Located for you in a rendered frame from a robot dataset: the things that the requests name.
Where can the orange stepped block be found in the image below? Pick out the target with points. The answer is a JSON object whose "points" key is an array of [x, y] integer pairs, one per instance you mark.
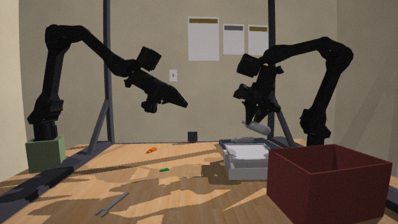
{"points": [[152, 150]]}

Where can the grey gas cylinder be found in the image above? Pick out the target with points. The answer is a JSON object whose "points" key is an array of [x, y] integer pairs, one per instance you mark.
{"points": [[243, 140], [258, 127]]}

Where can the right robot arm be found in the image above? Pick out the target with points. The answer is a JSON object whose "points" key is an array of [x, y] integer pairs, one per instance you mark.
{"points": [[58, 39]]}

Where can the grey spanner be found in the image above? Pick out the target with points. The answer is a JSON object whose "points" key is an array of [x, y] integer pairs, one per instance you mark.
{"points": [[111, 205]]}

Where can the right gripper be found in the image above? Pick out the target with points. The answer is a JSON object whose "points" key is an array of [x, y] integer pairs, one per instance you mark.
{"points": [[164, 92]]}

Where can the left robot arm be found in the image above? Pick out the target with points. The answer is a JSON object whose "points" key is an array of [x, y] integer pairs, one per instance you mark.
{"points": [[338, 58]]}

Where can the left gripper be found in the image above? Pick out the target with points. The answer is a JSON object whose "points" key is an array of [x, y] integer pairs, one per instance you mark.
{"points": [[261, 90]]}

